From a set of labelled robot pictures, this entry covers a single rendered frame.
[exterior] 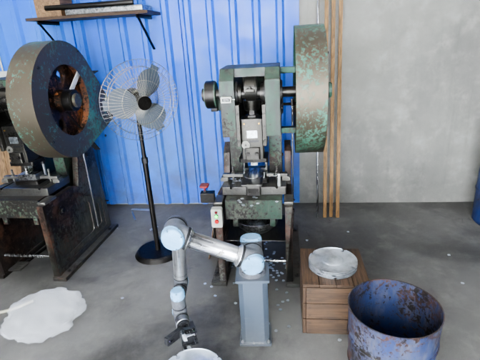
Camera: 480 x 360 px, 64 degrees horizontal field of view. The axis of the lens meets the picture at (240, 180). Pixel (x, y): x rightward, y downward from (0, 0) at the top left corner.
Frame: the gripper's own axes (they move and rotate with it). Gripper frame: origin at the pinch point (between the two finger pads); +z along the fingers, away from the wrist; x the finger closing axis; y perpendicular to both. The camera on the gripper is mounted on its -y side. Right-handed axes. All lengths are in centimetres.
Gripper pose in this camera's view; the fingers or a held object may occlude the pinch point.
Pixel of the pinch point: (187, 354)
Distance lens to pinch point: 202.1
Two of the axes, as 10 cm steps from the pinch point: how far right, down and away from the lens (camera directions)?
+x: 0.6, 9.4, 3.5
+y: 9.5, -1.6, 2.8
